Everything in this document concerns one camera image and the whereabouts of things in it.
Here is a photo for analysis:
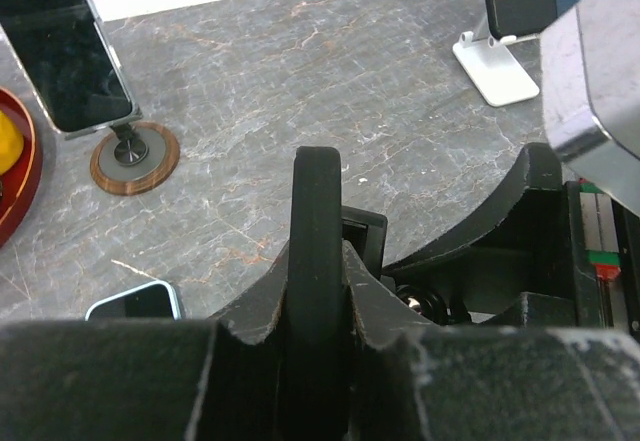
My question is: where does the white phone stand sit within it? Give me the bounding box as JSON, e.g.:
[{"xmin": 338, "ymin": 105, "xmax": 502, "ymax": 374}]
[{"xmin": 452, "ymin": 14, "xmax": 540, "ymax": 108}]

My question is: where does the round wooden phone stand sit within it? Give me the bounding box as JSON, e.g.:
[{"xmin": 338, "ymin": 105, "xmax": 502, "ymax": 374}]
[{"xmin": 90, "ymin": 122, "xmax": 180, "ymax": 196}]

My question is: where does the light blue cased phone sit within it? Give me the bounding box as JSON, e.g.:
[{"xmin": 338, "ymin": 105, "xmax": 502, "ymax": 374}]
[{"xmin": 85, "ymin": 280, "xmax": 182, "ymax": 321}]

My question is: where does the yellow mug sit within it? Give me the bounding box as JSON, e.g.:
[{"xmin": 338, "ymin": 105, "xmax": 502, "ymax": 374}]
[{"xmin": 0, "ymin": 112, "xmax": 24, "ymax": 175}]

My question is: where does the red round tray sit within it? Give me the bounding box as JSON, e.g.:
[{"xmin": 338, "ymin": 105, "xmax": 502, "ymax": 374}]
[{"xmin": 1, "ymin": 87, "xmax": 43, "ymax": 246}]

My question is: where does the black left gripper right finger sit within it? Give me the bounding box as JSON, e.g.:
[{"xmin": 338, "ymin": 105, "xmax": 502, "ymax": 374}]
[{"xmin": 343, "ymin": 244, "xmax": 639, "ymax": 440}]

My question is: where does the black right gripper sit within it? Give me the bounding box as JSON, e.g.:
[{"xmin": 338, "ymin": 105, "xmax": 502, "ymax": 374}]
[{"xmin": 383, "ymin": 142, "xmax": 639, "ymax": 334}]

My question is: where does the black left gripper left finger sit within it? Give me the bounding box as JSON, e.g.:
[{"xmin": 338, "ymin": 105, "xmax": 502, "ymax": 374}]
[{"xmin": 1, "ymin": 252, "xmax": 288, "ymax": 440}]

